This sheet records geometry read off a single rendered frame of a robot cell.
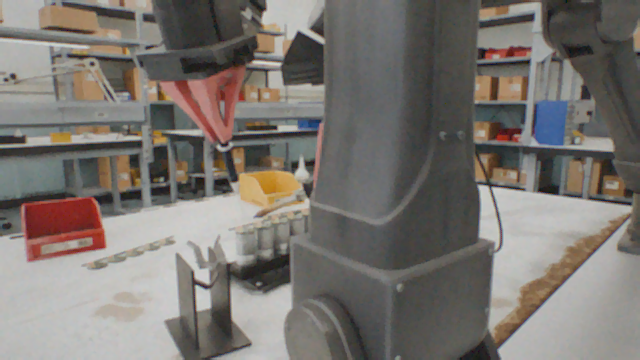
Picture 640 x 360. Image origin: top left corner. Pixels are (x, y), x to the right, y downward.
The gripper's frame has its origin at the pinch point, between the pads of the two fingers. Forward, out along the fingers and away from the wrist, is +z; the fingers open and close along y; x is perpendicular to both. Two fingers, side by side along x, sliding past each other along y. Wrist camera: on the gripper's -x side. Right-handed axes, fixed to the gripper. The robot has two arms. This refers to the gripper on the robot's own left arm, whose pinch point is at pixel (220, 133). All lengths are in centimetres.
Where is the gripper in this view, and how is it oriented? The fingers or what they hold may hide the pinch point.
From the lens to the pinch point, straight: 44.7
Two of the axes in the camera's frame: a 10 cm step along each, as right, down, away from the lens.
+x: -4.1, 4.8, -7.8
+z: 1.4, 8.8, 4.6
